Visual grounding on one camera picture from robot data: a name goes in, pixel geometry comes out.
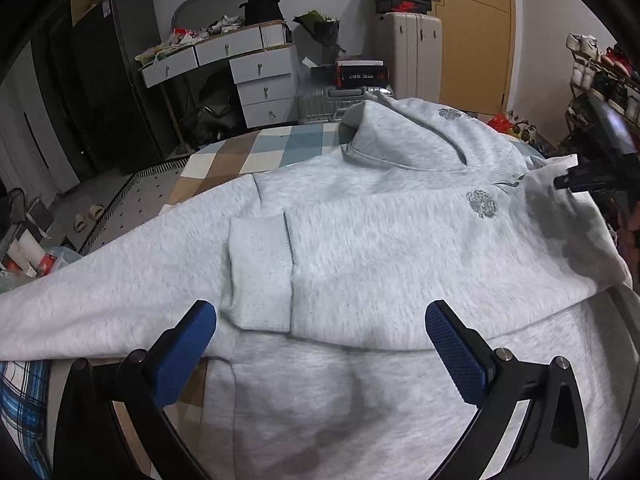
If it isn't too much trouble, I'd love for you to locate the red plastic bag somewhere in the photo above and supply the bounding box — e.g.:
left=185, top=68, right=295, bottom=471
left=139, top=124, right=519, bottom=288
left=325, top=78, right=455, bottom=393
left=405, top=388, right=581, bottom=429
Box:
left=487, top=114, right=515, bottom=134

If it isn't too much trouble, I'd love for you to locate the checked bed sheet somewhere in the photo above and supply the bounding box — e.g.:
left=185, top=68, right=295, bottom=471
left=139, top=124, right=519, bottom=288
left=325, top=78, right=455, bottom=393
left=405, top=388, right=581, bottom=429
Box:
left=160, top=122, right=354, bottom=211

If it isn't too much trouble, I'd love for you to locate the white upright suitcase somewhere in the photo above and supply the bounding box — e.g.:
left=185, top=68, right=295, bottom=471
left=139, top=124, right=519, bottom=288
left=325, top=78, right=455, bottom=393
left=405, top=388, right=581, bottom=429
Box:
left=373, top=12, right=442, bottom=102

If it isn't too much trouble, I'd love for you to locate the grey chair back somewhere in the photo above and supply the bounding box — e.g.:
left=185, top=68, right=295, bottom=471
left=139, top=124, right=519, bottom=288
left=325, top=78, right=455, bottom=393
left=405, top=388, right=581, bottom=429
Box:
left=170, top=0, right=246, bottom=30

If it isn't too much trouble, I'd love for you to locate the wooden door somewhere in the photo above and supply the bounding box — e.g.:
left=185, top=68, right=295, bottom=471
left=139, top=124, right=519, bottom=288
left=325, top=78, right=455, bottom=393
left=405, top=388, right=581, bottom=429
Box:
left=431, top=0, right=515, bottom=115

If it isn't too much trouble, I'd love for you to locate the white drawer desk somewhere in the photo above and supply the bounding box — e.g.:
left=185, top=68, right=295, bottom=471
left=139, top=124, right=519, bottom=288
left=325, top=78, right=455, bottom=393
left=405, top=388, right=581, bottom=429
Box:
left=141, top=21, right=297, bottom=129

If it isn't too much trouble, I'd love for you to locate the dark flower bouquet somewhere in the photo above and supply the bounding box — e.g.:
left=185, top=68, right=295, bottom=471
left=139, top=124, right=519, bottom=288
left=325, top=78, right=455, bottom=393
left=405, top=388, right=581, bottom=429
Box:
left=293, top=10, right=344, bottom=64

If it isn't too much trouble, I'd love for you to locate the black fridge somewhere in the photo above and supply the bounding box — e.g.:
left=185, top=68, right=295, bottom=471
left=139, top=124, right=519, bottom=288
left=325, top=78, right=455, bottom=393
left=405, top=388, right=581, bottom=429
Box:
left=30, top=0, right=178, bottom=181

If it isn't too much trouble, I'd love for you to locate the light grey hoodie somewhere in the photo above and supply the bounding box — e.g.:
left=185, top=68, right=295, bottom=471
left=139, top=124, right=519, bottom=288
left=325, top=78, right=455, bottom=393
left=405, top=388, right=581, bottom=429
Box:
left=1, top=99, right=639, bottom=479

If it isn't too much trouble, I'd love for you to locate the silver flat suitcase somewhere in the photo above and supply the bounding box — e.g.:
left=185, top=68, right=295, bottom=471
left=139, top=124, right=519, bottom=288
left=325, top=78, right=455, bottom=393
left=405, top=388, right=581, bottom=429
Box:
left=296, top=86, right=394, bottom=124

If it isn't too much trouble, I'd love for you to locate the black red box on suitcase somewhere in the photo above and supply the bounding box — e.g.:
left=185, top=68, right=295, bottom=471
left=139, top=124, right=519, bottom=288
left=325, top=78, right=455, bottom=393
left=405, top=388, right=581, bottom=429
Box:
left=335, top=60, right=388, bottom=89

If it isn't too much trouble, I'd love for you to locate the bamboo shoe rack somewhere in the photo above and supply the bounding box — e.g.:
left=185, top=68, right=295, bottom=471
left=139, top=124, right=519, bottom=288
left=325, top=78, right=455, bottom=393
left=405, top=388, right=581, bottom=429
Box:
left=560, top=32, right=639, bottom=159

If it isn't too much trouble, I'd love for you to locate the blue plaid cloth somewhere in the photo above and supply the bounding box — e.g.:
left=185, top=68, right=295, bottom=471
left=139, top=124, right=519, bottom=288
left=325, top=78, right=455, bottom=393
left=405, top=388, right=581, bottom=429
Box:
left=1, top=361, right=51, bottom=479

